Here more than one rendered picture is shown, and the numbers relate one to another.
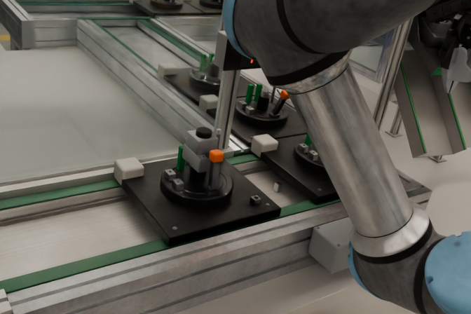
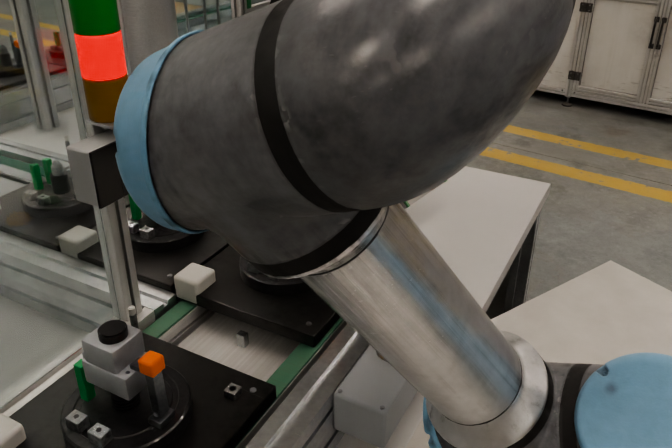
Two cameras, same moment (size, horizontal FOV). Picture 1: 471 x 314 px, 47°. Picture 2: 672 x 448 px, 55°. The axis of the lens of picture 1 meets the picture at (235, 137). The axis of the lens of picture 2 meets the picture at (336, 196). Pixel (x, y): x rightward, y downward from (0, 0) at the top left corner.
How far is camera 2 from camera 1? 0.32 m
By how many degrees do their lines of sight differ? 22
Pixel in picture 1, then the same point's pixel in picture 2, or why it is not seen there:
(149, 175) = (37, 432)
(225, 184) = (176, 390)
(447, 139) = not seen: hidden behind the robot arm
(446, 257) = (606, 417)
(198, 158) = (121, 379)
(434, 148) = not seen: hidden behind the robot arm
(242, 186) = (200, 373)
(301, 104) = (332, 286)
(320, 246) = (354, 416)
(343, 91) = (398, 239)
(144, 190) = not seen: outside the picture
